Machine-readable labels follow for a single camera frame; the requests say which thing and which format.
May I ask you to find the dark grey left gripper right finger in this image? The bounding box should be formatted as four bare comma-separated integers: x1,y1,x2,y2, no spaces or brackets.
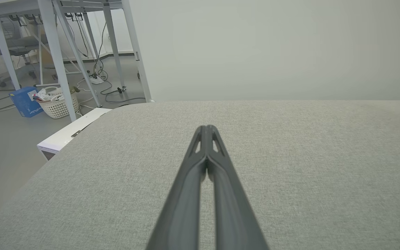
207,125,270,250

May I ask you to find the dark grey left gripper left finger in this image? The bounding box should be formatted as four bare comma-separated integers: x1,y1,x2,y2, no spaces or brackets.
145,125,208,250

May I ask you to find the white perforated laundry basket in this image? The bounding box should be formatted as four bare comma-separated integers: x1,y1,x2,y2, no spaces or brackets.
39,91,80,119

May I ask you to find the clothes pile in basket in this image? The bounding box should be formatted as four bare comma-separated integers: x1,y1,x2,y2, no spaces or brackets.
32,86,74,102

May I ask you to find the blue cardboard box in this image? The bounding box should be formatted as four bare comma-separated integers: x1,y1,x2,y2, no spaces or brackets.
9,86,44,118

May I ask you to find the white desk with slanted legs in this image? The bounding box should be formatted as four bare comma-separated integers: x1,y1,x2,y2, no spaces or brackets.
37,0,127,122

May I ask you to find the grey mesh office chair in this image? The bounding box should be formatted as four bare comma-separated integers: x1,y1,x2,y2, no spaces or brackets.
0,16,46,88

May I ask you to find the white desk with straight legs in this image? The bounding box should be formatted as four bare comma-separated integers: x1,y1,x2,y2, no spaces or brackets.
0,0,42,91

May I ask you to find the white flat case black handle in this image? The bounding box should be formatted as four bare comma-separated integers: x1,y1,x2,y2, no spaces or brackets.
37,107,113,161

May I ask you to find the black floor cable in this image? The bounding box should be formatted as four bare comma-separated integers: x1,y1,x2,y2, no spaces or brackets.
93,22,147,105

